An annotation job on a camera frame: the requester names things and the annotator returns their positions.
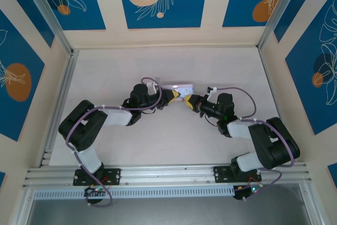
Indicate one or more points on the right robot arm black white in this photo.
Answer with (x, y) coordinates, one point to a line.
(271, 140)

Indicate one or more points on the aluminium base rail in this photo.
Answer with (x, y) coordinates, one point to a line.
(168, 175)

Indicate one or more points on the aluminium frame post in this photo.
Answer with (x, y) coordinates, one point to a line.
(50, 17)
(279, 11)

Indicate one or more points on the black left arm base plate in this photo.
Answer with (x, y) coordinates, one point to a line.
(116, 176)

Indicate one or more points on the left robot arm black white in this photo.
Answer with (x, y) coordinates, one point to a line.
(79, 130)

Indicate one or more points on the aluminium side rail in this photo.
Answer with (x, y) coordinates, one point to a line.
(61, 98)

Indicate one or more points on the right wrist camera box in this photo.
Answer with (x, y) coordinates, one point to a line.
(210, 90)

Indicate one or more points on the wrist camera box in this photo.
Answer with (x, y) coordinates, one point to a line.
(150, 87)
(210, 90)

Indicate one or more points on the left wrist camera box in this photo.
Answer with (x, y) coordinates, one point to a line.
(150, 87)

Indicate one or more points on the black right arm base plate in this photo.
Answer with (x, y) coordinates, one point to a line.
(219, 173)

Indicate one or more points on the pastel cartoon tin box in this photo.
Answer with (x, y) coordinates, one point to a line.
(179, 88)

